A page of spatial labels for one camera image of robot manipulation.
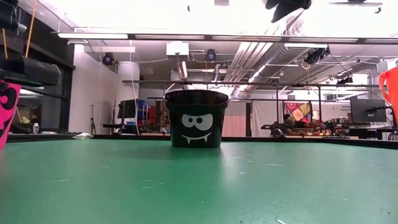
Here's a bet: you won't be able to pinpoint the black bucket with face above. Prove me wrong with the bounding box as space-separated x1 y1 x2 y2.
164 89 231 148

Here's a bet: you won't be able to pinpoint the yellow wooden stick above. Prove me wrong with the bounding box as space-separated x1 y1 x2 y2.
26 0 37 58

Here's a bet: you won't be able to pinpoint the white ceiling box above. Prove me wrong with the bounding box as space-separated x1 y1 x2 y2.
166 42 190 56

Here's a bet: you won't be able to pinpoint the orange halloween bucket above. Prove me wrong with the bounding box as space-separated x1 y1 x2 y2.
378 67 398 125

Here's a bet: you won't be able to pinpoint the black tripod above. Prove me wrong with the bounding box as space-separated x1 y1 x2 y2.
89 105 96 134

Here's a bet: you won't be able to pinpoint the silver ceiling ducts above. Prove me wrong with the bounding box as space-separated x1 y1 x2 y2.
223 42 312 94

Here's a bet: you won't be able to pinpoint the pink halloween bucket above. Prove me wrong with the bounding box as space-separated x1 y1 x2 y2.
0 80 22 151

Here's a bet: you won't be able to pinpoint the white round column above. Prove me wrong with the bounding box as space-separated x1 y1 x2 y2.
117 61 141 100

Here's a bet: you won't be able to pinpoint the large dark monitor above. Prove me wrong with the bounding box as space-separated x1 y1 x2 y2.
350 98 387 123

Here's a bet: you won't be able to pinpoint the white curtain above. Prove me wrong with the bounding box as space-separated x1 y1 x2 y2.
251 101 279 138

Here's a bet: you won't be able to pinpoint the blue barrel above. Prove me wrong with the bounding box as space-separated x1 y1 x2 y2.
138 99 149 121

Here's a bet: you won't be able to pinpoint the black pipe rack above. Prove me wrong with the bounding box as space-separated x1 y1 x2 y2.
122 80 398 138

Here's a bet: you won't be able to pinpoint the black camera cluster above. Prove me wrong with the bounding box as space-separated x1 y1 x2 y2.
303 46 331 65

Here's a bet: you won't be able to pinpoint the pink curtain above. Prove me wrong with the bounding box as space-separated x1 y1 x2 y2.
222 101 246 138

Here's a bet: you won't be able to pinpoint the green table mat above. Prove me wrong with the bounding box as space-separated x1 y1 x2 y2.
0 138 398 224

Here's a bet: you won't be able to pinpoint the small dark monitor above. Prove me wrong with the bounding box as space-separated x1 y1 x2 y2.
117 99 137 119

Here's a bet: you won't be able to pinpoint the dark glass partition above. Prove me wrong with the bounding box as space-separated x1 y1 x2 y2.
18 6 75 134

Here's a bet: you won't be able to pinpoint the colourful patterned tapestry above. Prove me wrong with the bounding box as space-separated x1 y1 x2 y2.
284 102 312 122

